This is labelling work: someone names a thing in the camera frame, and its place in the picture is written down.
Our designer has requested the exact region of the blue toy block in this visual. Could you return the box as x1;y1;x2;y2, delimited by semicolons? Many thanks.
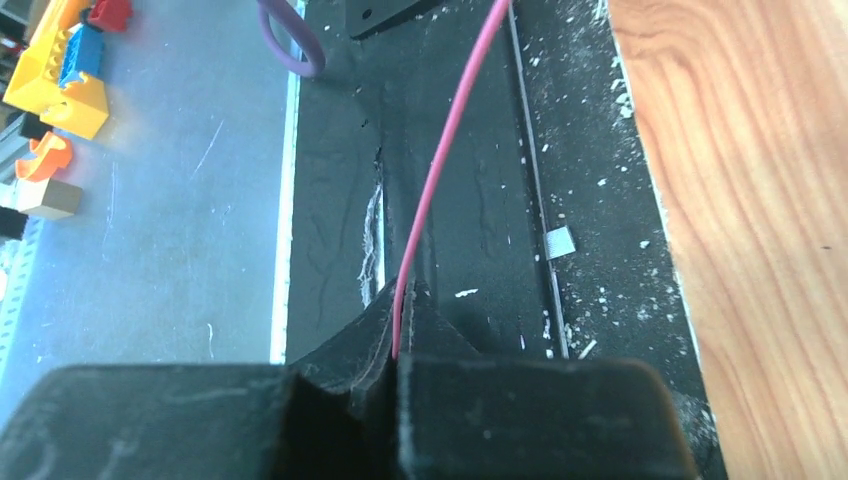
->
58;24;104;88

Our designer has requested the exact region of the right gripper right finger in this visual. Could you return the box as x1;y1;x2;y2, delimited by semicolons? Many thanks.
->
396;283;698;479

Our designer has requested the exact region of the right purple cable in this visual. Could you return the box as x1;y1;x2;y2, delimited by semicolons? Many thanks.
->
256;0;327;79

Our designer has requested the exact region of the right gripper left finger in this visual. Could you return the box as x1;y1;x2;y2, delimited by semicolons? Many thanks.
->
1;284;395;479

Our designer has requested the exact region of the yellow toy block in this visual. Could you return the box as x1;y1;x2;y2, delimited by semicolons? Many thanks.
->
3;0;109;140

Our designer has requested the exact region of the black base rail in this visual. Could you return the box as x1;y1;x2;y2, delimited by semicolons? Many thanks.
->
284;1;726;479

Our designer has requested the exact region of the thin red wire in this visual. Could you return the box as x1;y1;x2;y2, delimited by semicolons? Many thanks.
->
390;0;513;360

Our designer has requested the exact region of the beige wooden block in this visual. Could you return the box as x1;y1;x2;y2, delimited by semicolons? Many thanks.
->
15;178;83;220

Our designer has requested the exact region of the red toy block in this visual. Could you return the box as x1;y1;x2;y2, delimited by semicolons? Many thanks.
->
81;0;134;33

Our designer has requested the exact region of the orange toy piece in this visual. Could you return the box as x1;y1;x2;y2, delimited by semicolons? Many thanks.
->
15;131;73;182

